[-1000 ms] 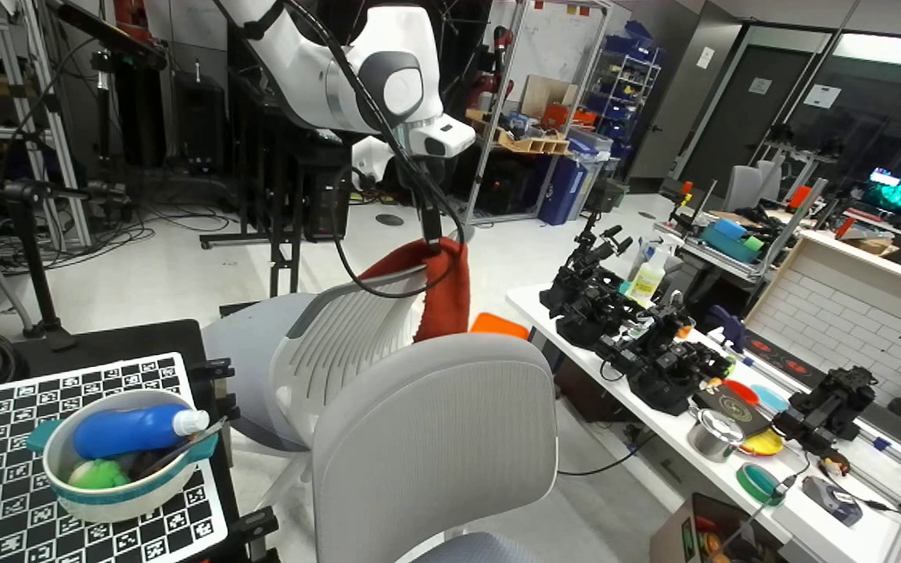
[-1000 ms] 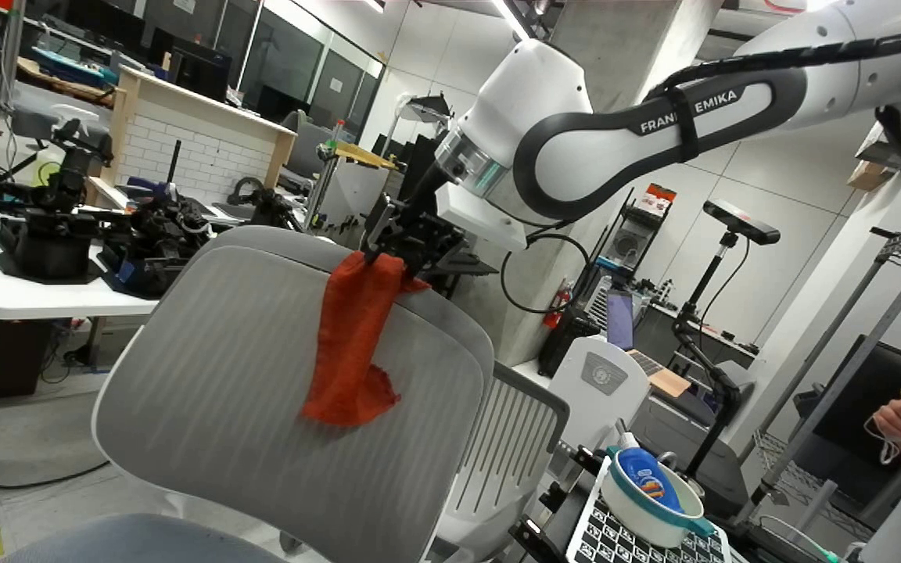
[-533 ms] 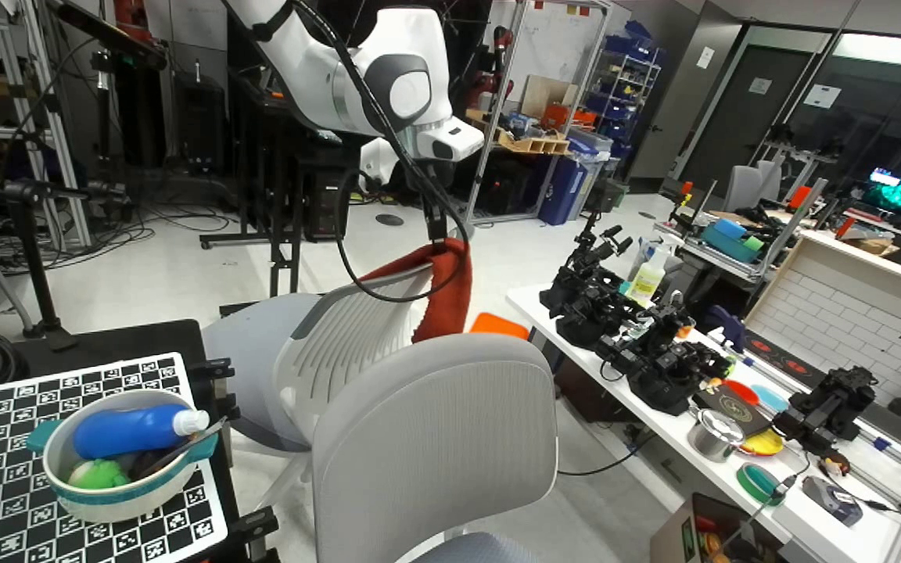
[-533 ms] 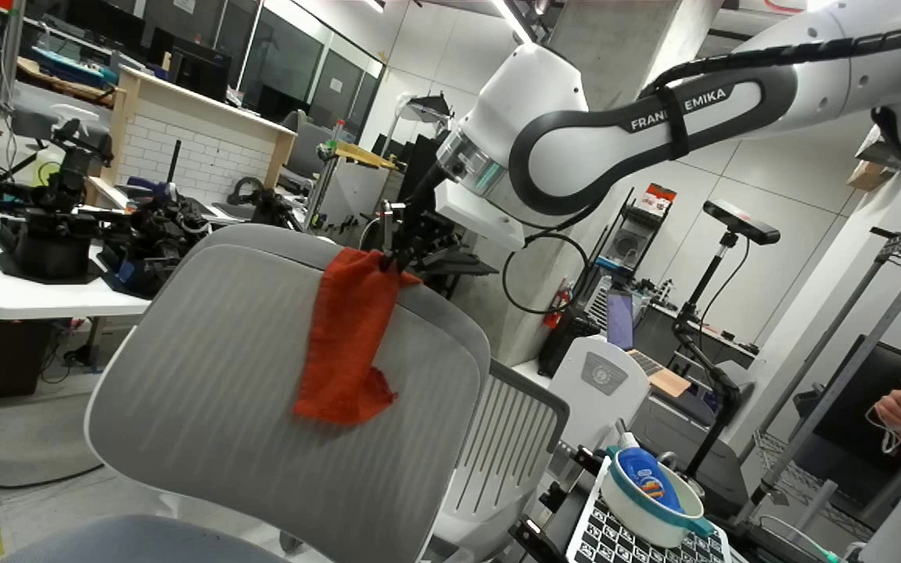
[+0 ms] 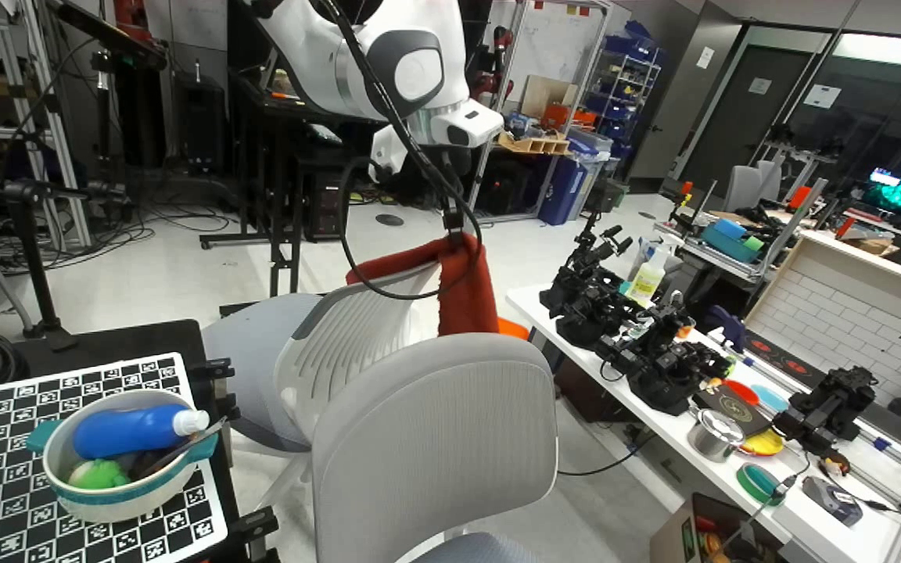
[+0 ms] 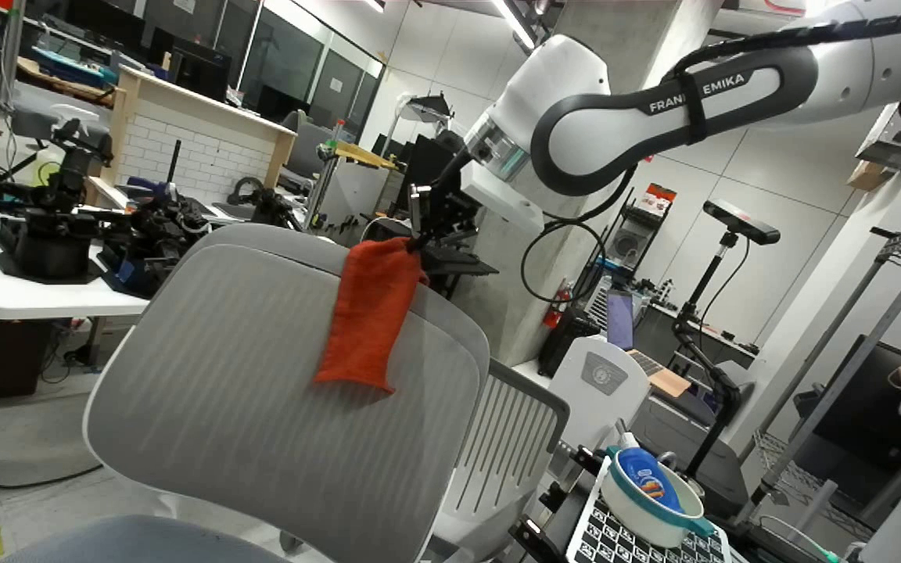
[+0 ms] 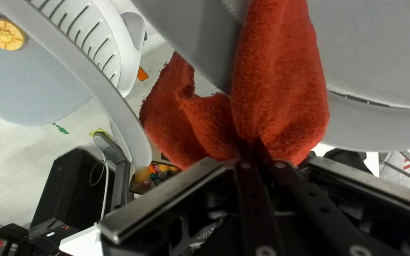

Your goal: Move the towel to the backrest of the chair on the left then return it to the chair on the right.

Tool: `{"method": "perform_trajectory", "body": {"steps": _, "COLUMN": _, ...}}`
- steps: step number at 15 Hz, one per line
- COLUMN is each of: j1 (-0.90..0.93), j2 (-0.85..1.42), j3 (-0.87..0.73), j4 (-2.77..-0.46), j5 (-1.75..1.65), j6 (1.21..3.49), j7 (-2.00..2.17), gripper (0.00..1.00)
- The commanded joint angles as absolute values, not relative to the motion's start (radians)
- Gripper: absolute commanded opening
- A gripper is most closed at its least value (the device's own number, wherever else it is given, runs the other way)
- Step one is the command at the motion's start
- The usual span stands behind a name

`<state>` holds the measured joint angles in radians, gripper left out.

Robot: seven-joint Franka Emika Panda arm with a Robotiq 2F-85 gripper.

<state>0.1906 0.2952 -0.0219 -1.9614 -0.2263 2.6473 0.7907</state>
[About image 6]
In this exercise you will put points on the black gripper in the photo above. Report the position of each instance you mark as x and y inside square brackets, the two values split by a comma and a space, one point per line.
[450, 215]

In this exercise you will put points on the orange cloth towel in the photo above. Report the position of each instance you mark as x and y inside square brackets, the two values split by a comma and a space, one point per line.
[366, 322]

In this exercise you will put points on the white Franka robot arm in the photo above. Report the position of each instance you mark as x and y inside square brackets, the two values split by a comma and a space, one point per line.
[734, 95]

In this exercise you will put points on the slatted back office chair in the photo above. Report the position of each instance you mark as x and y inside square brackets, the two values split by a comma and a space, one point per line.
[514, 450]

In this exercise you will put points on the grey mesh back office chair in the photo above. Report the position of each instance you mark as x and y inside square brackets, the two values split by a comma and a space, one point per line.
[251, 417]

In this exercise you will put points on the black desk with equipment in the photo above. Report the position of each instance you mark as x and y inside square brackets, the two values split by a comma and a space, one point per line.
[390, 232]

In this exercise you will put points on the yellow topped grey cart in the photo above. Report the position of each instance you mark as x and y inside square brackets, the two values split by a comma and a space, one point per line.
[350, 189]

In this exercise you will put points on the black machine with lamp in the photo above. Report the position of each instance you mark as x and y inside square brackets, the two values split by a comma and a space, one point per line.
[432, 131]

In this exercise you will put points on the red fire extinguisher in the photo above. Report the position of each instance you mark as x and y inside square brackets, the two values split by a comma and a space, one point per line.
[558, 308]

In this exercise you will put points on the white brick pattern box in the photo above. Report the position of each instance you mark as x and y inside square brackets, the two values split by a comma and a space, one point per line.
[200, 150]

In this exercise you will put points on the black equipment pile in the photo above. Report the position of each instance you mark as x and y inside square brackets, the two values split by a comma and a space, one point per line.
[155, 245]

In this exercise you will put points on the blue plastic bottle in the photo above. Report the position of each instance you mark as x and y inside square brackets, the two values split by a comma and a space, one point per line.
[647, 476]

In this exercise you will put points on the white teal rimmed bowl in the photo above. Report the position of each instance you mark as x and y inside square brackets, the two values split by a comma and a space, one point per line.
[647, 518]

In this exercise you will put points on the checkerboard calibration board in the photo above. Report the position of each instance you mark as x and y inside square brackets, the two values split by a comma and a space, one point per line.
[617, 541]

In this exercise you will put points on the white work table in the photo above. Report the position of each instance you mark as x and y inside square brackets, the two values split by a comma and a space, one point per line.
[14, 284]

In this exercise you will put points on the black monitor screen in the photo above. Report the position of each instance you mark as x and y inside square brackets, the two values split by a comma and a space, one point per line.
[878, 408]

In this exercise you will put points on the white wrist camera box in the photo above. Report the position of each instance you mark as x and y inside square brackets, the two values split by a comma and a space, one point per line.
[501, 198]

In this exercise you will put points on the red wall sign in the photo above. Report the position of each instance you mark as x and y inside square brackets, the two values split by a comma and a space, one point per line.
[661, 198]

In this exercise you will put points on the black camera tripod stand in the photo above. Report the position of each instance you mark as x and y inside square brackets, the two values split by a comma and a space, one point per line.
[728, 314]

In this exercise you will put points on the black camera rig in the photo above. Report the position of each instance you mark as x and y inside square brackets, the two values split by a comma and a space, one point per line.
[49, 237]

